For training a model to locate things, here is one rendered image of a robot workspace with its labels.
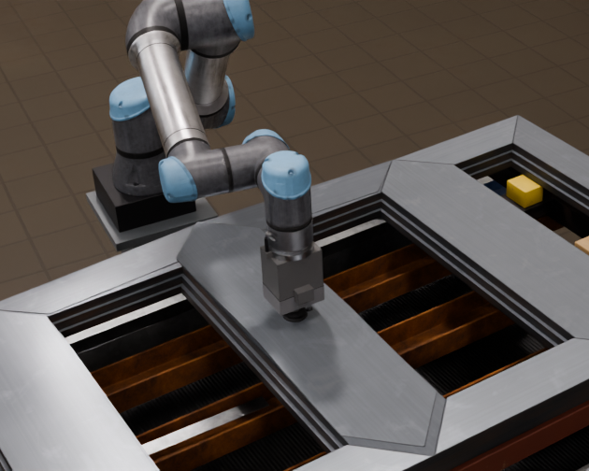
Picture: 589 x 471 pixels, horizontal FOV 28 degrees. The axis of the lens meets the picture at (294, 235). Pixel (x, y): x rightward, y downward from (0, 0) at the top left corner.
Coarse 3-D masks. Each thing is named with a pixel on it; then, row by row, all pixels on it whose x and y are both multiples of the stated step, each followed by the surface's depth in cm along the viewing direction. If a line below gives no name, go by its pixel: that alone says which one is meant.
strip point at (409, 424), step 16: (416, 400) 183; (432, 400) 182; (384, 416) 180; (400, 416) 180; (416, 416) 180; (352, 432) 178; (368, 432) 177; (384, 432) 177; (400, 432) 177; (416, 432) 177
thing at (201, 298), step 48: (576, 192) 233; (432, 240) 222; (144, 288) 214; (192, 288) 213; (480, 288) 211; (240, 336) 201; (96, 384) 195; (288, 384) 189; (336, 432) 178; (432, 432) 177
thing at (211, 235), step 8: (216, 224) 227; (224, 224) 227; (200, 232) 225; (208, 232) 225; (216, 232) 225; (224, 232) 225; (232, 232) 225; (240, 232) 224; (248, 232) 224; (192, 240) 223; (200, 240) 223; (208, 240) 223; (216, 240) 222; (224, 240) 222; (184, 248) 221; (192, 248) 221; (200, 248) 221
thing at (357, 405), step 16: (400, 368) 189; (368, 384) 186; (384, 384) 186; (400, 384) 186; (416, 384) 186; (336, 400) 184; (352, 400) 183; (368, 400) 183; (384, 400) 183; (400, 400) 183; (336, 416) 181; (352, 416) 180; (368, 416) 180
